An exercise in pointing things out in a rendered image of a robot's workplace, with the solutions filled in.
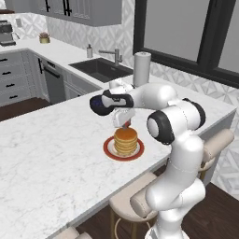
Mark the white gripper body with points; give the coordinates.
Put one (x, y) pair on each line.
(122, 118)

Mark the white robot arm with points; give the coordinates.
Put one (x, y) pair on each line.
(183, 161)

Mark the red strawberry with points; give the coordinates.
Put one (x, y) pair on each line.
(126, 126)

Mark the golden pancake stack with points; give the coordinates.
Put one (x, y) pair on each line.
(125, 141)

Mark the red rimmed plate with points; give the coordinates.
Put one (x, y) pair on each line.
(109, 151)

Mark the dark sink basin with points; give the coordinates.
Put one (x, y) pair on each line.
(99, 70)

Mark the white paper towel roll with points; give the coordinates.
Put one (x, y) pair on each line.
(142, 68)

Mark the grey sink base cupboards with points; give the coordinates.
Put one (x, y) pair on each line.
(77, 87)

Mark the steel sink tap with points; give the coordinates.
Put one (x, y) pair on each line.
(117, 56)

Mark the grey soap dispenser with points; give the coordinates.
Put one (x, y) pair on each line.
(89, 52)

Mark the steel dishwasher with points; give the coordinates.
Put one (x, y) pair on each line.
(54, 84)

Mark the beige cushioned bar stool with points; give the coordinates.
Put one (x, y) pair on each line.
(70, 233)
(124, 199)
(217, 143)

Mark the black framed window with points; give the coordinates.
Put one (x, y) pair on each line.
(186, 28)

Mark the grey drawer cabinet run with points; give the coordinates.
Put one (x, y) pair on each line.
(14, 81)

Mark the steel coffee machine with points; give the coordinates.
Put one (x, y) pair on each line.
(6, 32)

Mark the grey wall cupboards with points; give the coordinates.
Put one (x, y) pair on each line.
(93, 12)

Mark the white wall outlet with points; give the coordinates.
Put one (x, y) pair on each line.
(18, 22)

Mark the brown wooden wall shelf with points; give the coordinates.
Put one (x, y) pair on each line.
(6, 11)

